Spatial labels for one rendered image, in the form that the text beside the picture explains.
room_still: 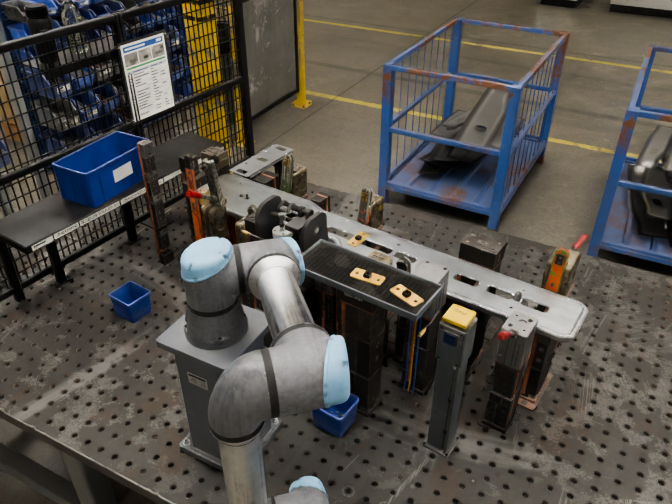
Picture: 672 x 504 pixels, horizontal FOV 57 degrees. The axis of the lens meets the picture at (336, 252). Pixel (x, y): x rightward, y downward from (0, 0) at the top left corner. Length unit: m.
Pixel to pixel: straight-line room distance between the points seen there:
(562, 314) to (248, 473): 0.99
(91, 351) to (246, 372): 1.20
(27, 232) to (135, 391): 0.62
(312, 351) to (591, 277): 1.63
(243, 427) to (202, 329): 0.44
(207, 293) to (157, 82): 1.34
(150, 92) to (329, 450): 1.51
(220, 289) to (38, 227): 0.95
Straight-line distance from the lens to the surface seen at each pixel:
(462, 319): 1.47
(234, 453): 1.15
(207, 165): 2.03
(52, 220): 2.23
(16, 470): 2.57
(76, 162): 2.37
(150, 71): 2.55
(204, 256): 1.38
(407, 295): 1.50
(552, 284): 1.90
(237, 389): 1.03
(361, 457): 1.76
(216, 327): 1.46
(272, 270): 1.33
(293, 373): 1.03
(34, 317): 2.39
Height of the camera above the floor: 2.11
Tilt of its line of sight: 35 degrees down
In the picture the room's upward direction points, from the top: straight up
